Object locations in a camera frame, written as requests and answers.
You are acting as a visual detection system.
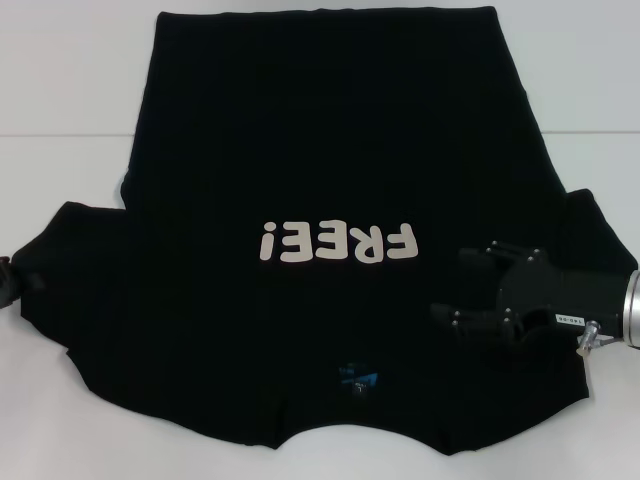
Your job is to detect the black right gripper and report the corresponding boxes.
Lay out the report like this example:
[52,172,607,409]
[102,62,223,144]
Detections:
[430,241,632,349]

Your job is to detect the right arm cable with plug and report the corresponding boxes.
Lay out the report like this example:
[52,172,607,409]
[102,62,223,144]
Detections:
[577,322,626,359]

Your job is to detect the black shirt with FREE print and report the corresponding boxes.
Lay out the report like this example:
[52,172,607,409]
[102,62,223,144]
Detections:
[12,4,632,444]

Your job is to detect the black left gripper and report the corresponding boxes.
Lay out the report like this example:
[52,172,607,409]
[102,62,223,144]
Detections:
[0,255,47,311]

